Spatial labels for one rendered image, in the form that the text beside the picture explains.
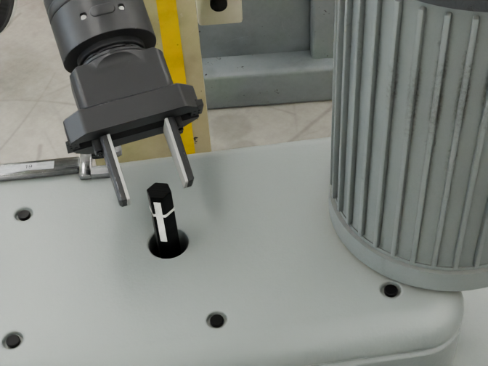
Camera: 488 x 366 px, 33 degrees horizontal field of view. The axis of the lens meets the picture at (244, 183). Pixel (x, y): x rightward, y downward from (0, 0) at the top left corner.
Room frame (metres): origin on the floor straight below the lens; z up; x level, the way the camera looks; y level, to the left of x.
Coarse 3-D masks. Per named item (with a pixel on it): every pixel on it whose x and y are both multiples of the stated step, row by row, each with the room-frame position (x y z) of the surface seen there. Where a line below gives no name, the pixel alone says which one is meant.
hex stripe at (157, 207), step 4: (156, 204) 0.49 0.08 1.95; (156, 208) 0.49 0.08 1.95; (160, 208) 0.49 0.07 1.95; (156, 212) 0.49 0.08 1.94; (160, 212) 0.49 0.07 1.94; (156, 216) 0.49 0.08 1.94; (160, 216) 0.49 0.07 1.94; (160, 220) 0.49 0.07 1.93; (160, 224) 0.49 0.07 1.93; (160, 228) 0.49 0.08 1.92; (164, 228) 0.49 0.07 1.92; (160, 232) 0.49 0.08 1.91; (164, 232) 0.49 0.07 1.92; (160, 236) 0.49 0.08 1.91; (164, 236) 0.49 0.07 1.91; (160, 240) 0.49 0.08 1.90; (164, 240) 0.49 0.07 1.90
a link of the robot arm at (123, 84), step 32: (96, 0) 0.63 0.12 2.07; (128, 0) 0.64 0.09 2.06; (64, 32) 0.62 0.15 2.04; (96, 32) 0.61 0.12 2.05; (128, 32) 0.62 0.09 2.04; (64, 64) 0.61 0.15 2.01; (96, 64) 0.59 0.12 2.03; (128, 64) 0.60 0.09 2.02; (160, 64) 0.60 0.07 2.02; (96, 96) 0.57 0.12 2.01; (128, 96) 0.57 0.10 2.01; (160, 96) 0.57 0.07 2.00; (192, 96) 0.58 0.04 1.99; (64, 128) 0.56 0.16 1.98; (96, 128) 0.54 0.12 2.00; (128, 128) 0.56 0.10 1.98; (160, 128) 0.58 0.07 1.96
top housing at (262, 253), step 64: (0, 192) 0.58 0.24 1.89; (64, 192) 0.58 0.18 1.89; (192, 192) 0.56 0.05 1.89; (256, 192) 0.56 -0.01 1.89; (320, 192) 0.55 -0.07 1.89; (0, 256) 0.50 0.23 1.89; (64, 256) 0.49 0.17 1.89; (128, 256) 0.49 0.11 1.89; (192, 256) 0.48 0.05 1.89; (256, 256) 0.48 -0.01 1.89; (320, 256) 0.47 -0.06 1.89; (0, 320) 0.43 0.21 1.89; (64, 320) 0.42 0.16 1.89; (128, 320) 0.42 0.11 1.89; (192, 320) 0.41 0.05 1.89; (256, 320) 0.41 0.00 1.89; (320, 320) 0.40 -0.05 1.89; (384, 320) 0.40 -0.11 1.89; (448, 320) 0.40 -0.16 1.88
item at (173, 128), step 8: (168, 120) 0.56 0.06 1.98; (176, 120) 0.57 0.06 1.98; (168, 128) 0.56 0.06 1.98; (176, 128) 0.56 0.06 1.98; (168, 136) 0.56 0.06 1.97; (176, 136) 0.55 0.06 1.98; (168, 144) 0.56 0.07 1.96; (176, 144) 0.54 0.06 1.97; (176, 152) 0.54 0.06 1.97; (184, 152) 0.54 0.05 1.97; (176, 160) 0.54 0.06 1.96; (184, 160) 0.53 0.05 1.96; (176, 168) 0.54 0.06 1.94; (184, 168) 0.53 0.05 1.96; (184, 176) 0.52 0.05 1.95; (192, 176) 0.52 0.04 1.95; (184, 184) 0.52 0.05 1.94
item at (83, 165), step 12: (84, 156) 0.62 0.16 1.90; (96, 156) 0.62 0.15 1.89; (0, 168) 0.61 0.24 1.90; (12, 168) 0.61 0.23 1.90; (24, 168) 0.61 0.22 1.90; (36, 168) 0.61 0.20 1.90; (48, 168) 0.60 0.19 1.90; (60, 168) 0.60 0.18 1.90; (72, 168) 0.60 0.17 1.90; (84, 168) 0.60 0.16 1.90; (96, 168) 0.60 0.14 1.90; (0, 180) 0.60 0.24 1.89
